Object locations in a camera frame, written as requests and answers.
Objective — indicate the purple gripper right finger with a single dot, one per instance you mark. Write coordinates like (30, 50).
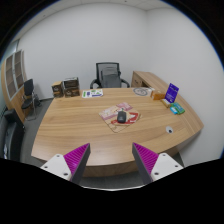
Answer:
(153, 166)

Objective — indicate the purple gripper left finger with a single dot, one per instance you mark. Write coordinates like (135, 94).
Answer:
(69, 166)

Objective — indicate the black computer mouse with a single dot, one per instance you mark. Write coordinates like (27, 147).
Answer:
(121, 117)

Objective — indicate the colourful printed mouse pad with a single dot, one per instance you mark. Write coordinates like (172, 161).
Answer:
(109, 115)

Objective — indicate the green tissue packet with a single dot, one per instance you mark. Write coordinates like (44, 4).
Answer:
(176, 108)

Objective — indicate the wooden office desk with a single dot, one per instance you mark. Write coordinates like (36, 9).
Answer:
(72, 122)

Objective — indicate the black leather sofa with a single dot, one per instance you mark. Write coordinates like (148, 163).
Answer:
(11, 136)

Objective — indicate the small orange wooden box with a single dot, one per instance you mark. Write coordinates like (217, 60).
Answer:
(157, 95)

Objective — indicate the lower brown cardboard box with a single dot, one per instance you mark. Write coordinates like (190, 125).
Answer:
(71, 92)

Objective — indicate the round patterned coaster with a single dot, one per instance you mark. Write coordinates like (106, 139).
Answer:
(140, 91)

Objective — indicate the purple desk sign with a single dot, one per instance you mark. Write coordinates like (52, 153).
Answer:
(171, 93)

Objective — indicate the white green paper sheet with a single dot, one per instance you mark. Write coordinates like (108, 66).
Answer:
(92, 93)

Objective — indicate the black visitor chair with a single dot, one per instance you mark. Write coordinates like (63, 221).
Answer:
(30, 98)

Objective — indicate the tall brown cardboard box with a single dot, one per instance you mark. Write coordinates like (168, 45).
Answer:
(57, 89)

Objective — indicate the upper dark cardboard box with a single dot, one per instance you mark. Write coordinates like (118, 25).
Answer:
(71, 83)

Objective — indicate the wooden side cabinet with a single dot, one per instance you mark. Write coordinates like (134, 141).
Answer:
(148, 79)

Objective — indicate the grey mesh office chair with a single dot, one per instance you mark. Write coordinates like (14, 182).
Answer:
(108, 75)

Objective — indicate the wooden glass-door cabinet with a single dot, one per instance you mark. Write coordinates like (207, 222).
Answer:
(13, 76)

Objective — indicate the desk cable grommet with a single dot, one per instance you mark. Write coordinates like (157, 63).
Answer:
(169, 130)

